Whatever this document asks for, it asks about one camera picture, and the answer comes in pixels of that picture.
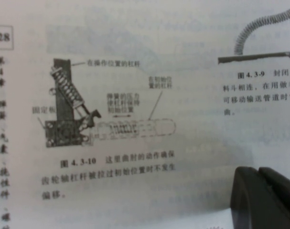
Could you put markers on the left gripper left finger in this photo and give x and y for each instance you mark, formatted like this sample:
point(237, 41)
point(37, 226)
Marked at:
point(257, 205)

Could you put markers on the white technical book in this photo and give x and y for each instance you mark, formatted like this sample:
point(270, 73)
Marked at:
point(135, 95)

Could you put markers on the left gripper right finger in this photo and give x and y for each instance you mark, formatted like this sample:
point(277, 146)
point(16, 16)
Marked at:
point(281, 182)

